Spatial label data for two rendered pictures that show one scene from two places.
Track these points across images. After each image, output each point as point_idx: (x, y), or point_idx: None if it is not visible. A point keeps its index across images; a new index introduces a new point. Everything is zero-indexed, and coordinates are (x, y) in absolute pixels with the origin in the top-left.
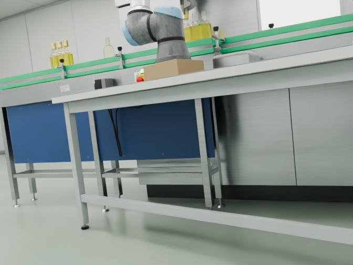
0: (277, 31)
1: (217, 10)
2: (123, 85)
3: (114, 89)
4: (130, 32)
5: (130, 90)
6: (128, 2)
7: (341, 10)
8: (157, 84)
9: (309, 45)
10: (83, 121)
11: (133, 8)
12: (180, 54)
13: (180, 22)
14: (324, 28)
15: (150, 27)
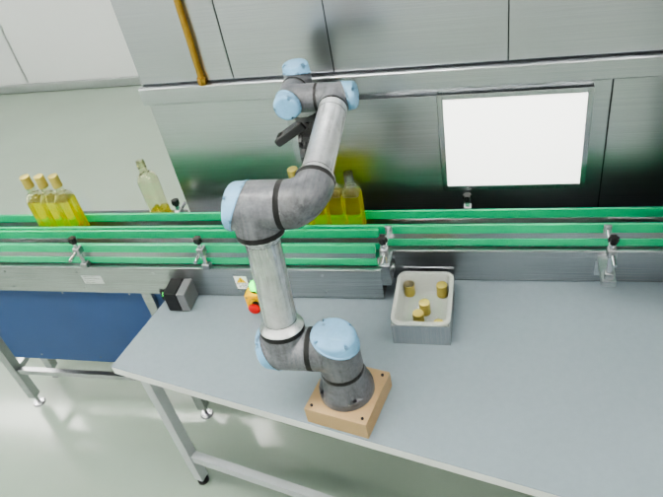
0: (480, 230)
1: (366, 146)
2: (266, 411)
3: (251, 409)
4: (275, 367)
5: (282, 421)
6: (175, 104)
7: (581, 177)
8: (332, 435)
9: (531, 257)
10: (142, 319)
11: (274, 336)
12: (364, 397)
13: (359, 353)
14: (555, 236)
15: (311, 368)
